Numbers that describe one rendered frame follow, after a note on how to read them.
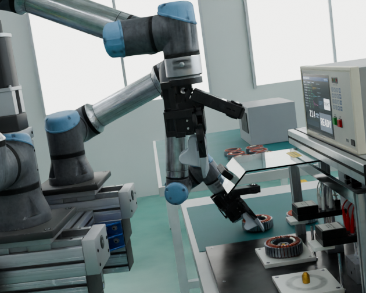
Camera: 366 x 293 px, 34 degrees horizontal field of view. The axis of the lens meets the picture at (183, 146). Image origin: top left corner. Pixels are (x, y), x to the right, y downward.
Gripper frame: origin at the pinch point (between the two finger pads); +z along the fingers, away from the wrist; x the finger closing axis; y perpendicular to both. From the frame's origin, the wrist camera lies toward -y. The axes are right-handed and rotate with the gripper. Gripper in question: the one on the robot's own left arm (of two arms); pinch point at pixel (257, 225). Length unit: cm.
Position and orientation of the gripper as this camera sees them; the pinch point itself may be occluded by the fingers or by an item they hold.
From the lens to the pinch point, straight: 218.0
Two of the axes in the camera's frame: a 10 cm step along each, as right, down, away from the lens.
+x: 2.8, 1.0, -9.5
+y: -7.6, 6.4, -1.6
